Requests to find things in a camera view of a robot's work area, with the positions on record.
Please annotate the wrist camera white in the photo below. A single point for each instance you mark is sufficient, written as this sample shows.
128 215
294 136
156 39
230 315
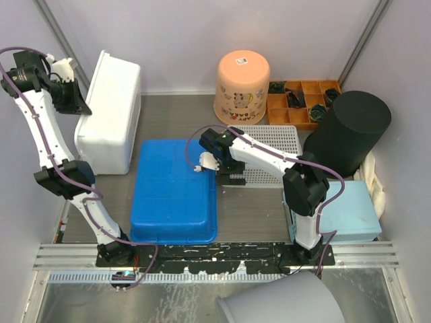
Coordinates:
207 162
63 69

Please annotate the white translucent basket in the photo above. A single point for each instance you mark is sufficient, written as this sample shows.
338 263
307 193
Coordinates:
281 137

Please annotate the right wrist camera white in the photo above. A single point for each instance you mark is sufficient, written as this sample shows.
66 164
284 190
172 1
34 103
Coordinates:
207 162

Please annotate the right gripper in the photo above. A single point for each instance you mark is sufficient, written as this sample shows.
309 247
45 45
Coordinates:
223 178

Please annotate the blue plastic basket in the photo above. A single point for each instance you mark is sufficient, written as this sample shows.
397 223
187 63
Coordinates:
172 203

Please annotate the black part in tray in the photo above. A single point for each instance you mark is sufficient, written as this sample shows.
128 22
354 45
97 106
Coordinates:
276 87

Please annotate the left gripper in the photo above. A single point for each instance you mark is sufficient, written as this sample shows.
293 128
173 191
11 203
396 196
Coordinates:
78 105

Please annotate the aluminium rail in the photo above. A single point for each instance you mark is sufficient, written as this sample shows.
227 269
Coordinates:
74 257

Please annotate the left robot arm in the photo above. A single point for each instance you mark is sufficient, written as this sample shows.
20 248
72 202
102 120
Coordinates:
42 86

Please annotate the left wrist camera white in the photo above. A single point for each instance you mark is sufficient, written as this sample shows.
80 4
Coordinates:
63 69

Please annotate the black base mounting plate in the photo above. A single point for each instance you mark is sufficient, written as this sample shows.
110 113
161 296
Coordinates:
215 258

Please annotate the light blue perforated basket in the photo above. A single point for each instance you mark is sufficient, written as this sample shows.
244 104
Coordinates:
351 215

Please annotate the blue yellow part in tray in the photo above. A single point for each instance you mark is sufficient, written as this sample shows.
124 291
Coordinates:
317 113

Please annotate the grey plastic container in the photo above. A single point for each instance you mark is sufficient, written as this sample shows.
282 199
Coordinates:
301 297

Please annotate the large black container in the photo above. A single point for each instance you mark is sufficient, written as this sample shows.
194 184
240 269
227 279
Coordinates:
351 127

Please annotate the orange plastic container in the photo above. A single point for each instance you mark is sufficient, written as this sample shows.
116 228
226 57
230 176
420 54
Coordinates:
242 86

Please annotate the white plastic tub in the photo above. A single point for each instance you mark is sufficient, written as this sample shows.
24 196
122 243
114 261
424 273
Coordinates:
105 139

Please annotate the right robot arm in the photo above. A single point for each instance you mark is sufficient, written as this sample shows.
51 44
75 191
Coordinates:
305 185

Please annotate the orange compartment tray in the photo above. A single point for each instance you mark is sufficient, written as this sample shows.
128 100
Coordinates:
292 107

